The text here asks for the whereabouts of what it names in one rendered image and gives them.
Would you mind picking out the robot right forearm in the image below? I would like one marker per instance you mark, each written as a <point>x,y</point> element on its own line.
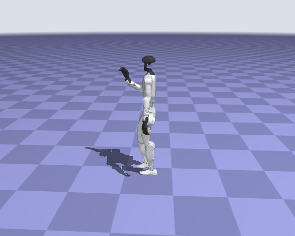
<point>133,85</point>

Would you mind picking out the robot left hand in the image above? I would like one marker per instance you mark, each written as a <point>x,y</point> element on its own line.
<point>145,127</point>

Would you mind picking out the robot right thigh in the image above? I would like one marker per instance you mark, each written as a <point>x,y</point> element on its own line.
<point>139,130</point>

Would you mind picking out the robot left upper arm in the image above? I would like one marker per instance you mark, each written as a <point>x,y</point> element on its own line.
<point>148,84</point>

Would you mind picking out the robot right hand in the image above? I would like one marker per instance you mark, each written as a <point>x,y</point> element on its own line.
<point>125,73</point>

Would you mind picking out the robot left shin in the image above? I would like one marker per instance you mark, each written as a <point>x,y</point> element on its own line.
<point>150,156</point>

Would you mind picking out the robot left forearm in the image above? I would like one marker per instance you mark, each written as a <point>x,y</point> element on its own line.
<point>146,107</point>

